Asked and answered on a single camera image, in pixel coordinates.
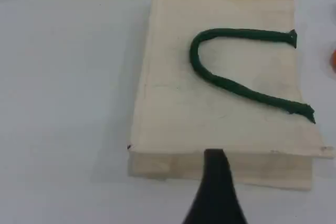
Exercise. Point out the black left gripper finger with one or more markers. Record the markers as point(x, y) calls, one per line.
point(214, 197)

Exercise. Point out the round orange bread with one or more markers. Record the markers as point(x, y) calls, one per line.
point(334, 61)

